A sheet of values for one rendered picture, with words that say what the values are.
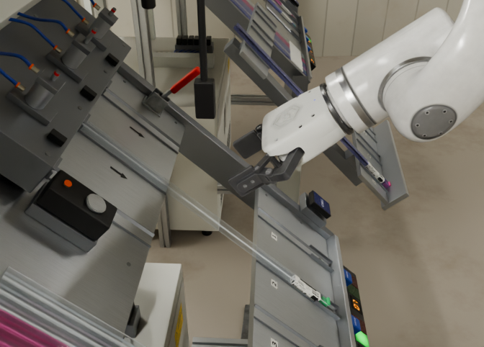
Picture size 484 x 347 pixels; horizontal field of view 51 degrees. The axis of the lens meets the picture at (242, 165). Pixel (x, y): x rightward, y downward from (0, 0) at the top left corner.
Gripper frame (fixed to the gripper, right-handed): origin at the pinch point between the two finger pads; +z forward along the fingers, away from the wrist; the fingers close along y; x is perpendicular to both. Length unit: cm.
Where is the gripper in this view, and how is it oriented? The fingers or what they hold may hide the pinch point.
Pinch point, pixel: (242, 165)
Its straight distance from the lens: 69.8
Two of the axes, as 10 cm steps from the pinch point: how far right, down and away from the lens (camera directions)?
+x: 6.0, 6.8, 4.2
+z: -8.0, 4.8, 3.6
